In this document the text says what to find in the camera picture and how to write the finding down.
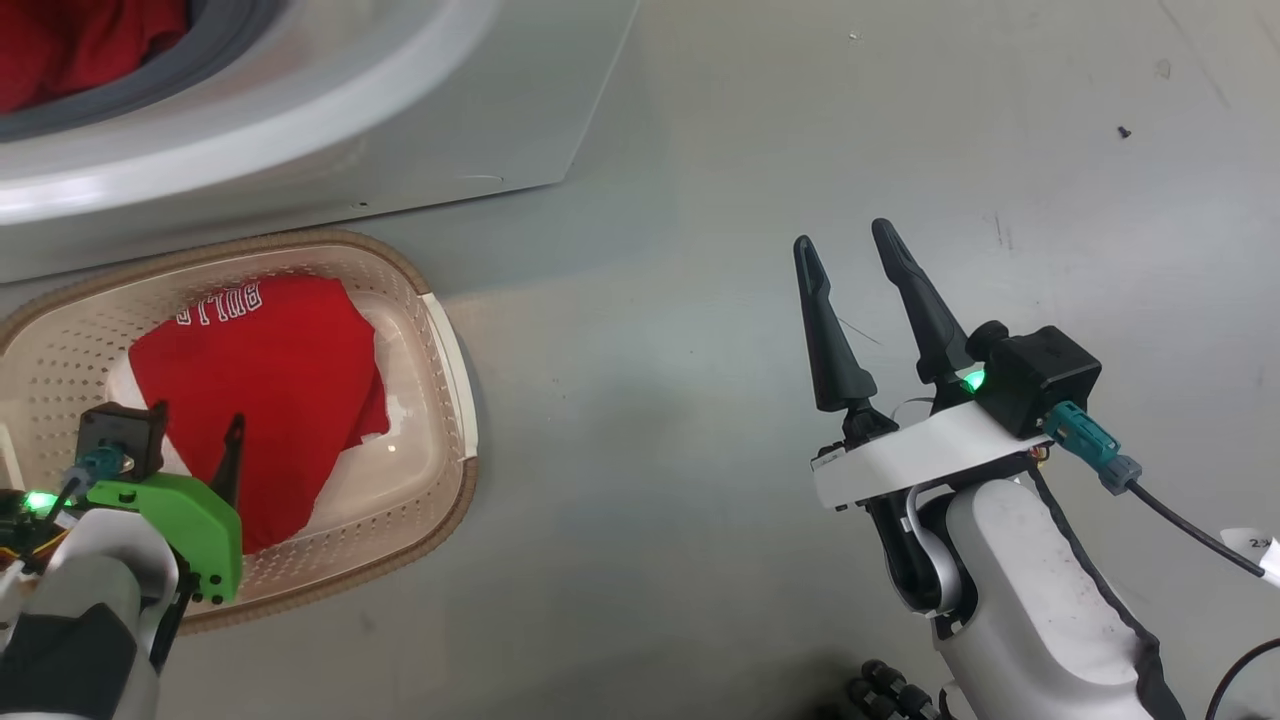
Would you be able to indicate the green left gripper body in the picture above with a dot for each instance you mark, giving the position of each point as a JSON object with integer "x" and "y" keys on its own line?
{"x": 190, "y": 530}

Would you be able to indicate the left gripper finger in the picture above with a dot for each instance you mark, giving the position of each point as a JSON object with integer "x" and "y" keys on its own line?
{"x": 232, "y": 470}
{"x": 158, "y": 440}

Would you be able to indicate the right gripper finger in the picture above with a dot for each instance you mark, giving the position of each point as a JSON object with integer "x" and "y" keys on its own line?
{"x": 935, "y": 340}
{"x": 835, "y": 360}

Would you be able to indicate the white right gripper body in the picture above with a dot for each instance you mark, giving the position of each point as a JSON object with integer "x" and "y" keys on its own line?
{"x": 930, "y": 450}

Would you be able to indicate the red printed basketball jersey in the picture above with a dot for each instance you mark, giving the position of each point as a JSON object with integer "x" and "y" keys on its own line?
{"x": 270, "y": 400}

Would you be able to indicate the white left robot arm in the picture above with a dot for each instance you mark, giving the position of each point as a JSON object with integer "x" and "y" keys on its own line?
{"x": 90, "y": 590}

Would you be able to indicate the cream perforated laundry basket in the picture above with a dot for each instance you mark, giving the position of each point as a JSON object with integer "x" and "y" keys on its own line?
{"x": 430, "y": 400}

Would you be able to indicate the white front-load washing machine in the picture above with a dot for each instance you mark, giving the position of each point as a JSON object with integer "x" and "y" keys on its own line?
{"x": 400, "y": 110}

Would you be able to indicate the black corrugated conduit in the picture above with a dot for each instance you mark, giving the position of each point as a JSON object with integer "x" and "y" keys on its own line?
{"x": 890, "y": 695}

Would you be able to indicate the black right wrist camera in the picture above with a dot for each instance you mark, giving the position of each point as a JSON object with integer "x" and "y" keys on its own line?
{"x": 1040, "y": 375}

